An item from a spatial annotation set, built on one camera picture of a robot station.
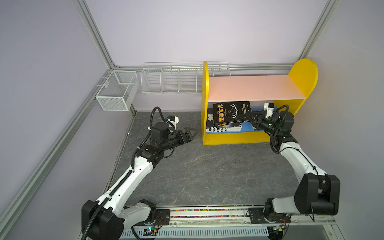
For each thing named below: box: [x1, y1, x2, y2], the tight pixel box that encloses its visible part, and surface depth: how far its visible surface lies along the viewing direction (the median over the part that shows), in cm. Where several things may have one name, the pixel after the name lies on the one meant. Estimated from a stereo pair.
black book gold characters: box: [212, 101, 251, 125], surface depth 83 cm
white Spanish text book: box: [206, 122, 242, 133], surface depth 90 cm
